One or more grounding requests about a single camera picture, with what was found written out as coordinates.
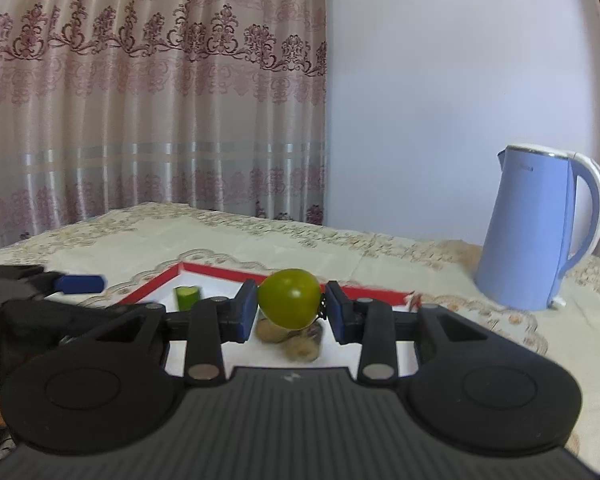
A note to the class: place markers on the brown longan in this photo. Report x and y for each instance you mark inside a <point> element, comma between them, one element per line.
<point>272,334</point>

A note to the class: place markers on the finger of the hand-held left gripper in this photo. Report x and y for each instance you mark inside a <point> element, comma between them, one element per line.
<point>82,283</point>

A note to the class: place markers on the green tomato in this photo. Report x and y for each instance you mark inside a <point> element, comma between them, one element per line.
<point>287,297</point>

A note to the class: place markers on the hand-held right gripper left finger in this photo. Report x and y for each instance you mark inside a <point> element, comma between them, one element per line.
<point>247,310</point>

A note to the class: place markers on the eggplant chunk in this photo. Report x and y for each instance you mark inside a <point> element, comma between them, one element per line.
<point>305,347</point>

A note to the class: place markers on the blue electric kettle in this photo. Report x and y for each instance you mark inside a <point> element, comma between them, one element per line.
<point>525,230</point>

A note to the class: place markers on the green cucumber piece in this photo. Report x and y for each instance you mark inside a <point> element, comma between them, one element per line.
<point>186,297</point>

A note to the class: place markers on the red cardboard box lid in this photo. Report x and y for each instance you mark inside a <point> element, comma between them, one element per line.
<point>220,287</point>

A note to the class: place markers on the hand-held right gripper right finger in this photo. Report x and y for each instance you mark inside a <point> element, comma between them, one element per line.
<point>336,310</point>

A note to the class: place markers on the pink patterned curtain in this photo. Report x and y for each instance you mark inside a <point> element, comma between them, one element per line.
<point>130,110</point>

